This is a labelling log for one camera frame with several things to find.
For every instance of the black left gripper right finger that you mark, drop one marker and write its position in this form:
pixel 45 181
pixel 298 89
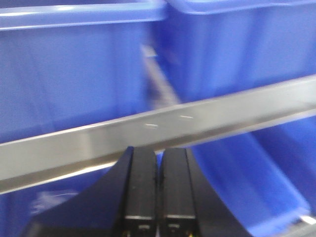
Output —
pixel 190 207

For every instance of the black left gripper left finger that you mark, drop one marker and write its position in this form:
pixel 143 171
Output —
pixel 122 203

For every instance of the lower middle blue bin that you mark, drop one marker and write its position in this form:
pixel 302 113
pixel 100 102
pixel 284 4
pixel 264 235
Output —
pixel 267 178

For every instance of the lower left blue bin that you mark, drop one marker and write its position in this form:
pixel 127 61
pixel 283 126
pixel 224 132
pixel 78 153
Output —
pixel 17 208

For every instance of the left blue storage bin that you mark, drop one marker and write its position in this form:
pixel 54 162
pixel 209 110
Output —
pixel 69 63

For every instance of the blue storage bin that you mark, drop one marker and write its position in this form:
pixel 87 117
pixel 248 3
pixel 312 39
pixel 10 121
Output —
pixel 69 63
pixel 210 48

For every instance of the right blue storage bin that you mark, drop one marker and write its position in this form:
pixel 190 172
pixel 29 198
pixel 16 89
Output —
pixel 210 48

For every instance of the steel shelf rail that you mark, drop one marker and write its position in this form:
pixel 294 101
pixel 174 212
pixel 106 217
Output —
pixel 37 160

